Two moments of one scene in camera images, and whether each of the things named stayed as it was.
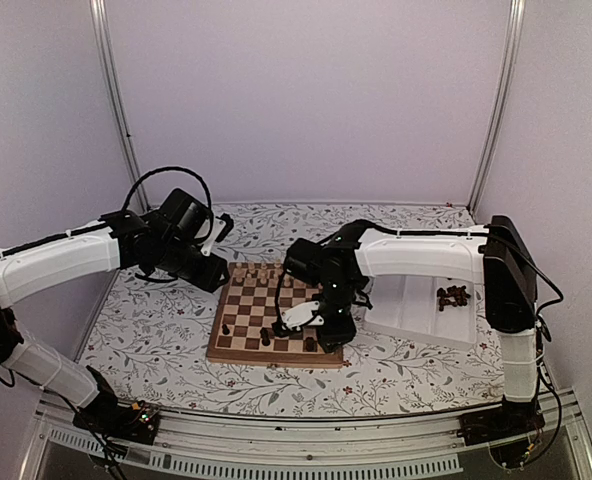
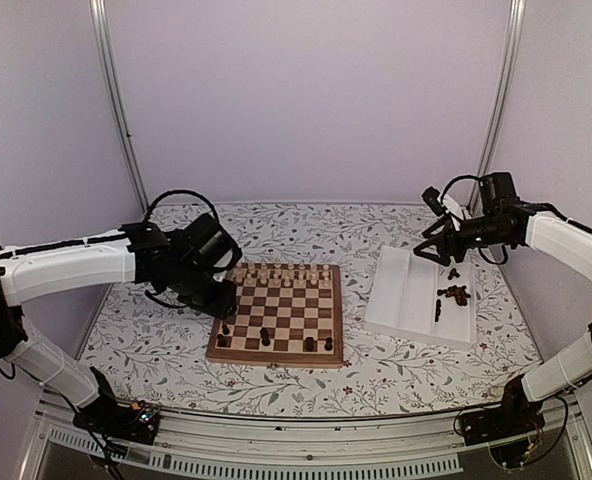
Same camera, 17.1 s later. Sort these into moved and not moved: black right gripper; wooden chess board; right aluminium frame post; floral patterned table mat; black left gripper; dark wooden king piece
Moved: black left gripper; black right gripper
Not moved: wooden chess board; right aluminium frame post; floral patterned table mat; dark wooden king piece
